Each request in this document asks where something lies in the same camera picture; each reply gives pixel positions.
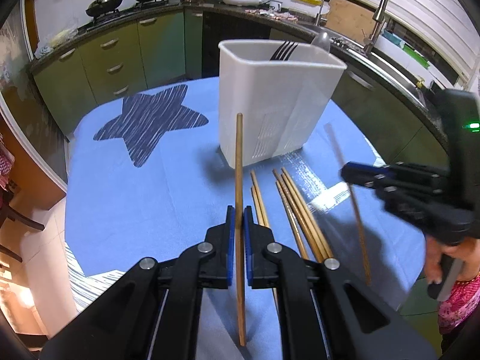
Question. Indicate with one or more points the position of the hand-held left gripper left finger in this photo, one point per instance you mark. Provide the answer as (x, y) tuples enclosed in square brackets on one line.
[(231, 247)]

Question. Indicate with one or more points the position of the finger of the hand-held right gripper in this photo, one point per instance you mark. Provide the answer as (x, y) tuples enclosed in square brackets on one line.
[(360, 172), (386, 186)]

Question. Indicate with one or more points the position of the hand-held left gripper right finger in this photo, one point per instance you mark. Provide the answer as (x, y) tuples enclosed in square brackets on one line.
[(247, 255)]

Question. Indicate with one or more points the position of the long wooden chopstick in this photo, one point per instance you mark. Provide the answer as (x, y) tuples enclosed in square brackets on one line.
[(358, 225), (239, 157)]

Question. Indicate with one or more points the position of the bunch of wooden chopsticks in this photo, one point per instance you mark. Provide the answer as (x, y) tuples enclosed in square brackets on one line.
[(290, 202)]

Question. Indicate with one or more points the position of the white plastic utensil holder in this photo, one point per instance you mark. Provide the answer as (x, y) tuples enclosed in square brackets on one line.
[(277, 101)]

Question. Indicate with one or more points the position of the person's right hand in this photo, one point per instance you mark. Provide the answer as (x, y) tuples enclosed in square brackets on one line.
[(433, 266)]

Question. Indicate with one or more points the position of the blue star print tablecloth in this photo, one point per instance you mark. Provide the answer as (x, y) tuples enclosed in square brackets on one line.
[(150, 202)]

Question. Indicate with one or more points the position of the steel kitchen sink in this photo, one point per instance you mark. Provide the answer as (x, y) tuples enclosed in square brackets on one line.
[(397, 78)]

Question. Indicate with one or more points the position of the person's pink patterned clothing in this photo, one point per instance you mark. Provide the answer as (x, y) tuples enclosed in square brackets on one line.
[(459, 300)]

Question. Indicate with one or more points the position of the grey spoon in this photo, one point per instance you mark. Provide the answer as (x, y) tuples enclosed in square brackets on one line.
[(321, 41)]

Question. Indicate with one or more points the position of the black fork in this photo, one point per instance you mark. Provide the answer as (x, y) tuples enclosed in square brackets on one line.
[(283, 50)]

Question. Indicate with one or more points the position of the wooden cutting board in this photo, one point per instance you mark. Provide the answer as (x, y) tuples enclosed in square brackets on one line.
[(348, 18)]

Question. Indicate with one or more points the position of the tall steel kitchen faucet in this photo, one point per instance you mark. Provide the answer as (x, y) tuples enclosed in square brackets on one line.
[(378, 15)]

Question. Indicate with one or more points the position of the thin curved faucet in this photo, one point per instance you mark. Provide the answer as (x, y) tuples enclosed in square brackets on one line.
[(320, 11)]

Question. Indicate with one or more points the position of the white window blinds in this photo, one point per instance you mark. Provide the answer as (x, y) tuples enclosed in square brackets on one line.
[(412, 11)]

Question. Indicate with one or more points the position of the patterned rag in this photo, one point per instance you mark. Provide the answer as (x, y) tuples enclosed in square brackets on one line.
[(273, 14)]

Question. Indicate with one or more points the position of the black built-in appliance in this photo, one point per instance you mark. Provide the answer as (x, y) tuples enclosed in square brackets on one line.
[(225, 30)]

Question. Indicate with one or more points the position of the wooden chair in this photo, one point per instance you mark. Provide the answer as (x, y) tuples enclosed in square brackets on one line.
[(22, 221)]

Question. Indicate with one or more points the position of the green kitchen cabinets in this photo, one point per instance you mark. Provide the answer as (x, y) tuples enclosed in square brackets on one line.
[(161, 45)]

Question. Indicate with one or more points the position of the red checkered apron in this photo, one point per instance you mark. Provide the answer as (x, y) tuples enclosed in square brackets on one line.
[(4, 161)]

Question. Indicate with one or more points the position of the dark stone countertop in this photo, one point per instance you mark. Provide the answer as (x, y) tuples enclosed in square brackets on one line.
[(173, 5)]

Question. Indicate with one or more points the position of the black gas stove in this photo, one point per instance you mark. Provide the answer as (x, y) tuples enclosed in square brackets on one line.
[(112, 17)]

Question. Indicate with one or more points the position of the plastic bag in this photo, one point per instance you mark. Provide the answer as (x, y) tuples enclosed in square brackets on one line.
[(56, 41)]

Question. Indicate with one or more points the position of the black wok with lid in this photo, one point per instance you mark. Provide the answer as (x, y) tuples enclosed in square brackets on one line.
[(104, 3)]

